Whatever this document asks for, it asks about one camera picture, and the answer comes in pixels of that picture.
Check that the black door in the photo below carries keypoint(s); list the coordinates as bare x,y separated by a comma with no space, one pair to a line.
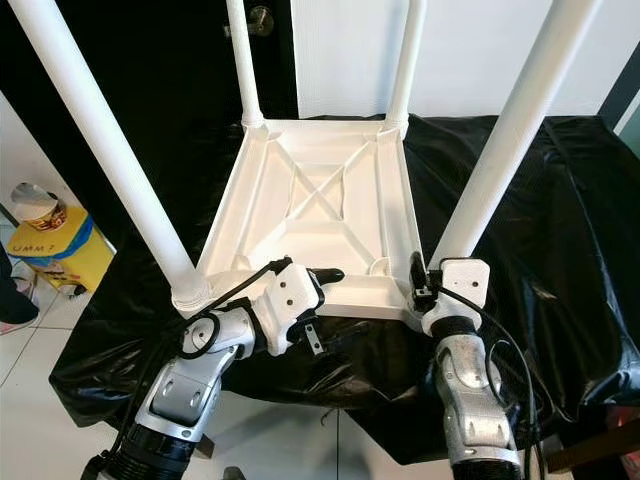
180,120

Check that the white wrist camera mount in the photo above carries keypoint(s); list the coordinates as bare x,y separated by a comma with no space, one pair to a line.
460,285
288,305

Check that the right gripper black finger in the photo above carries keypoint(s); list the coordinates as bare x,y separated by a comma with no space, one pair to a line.
416,273

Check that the black plastic table cover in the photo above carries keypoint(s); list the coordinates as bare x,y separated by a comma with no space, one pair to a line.
560,300

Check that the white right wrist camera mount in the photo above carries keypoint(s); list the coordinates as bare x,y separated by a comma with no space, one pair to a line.
460,285

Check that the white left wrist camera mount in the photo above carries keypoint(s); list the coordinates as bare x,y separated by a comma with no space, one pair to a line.
288,305

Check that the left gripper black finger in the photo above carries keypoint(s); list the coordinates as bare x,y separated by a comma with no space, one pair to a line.
328,275

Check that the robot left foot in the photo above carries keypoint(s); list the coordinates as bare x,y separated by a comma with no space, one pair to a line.
232,474

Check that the white plastic table top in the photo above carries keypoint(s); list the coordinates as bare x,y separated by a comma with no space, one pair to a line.
305,195

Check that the person leg dark trousers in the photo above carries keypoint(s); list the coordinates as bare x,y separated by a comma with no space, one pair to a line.
15,298

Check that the pink slipper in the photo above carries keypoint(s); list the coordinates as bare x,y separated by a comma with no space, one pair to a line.
20,325

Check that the red plastic bag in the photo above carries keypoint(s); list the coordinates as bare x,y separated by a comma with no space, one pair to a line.
622,425

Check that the dark wooden table leg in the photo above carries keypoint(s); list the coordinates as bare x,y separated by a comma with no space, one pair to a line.
203,445
595,447

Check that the white plastic table leg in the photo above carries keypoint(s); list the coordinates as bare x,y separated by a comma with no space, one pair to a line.
105,140
406,60
515,120
244,60

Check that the yellow container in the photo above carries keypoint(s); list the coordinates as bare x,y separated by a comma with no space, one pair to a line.
70,255

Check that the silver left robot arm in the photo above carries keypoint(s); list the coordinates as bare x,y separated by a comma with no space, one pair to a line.
185,385

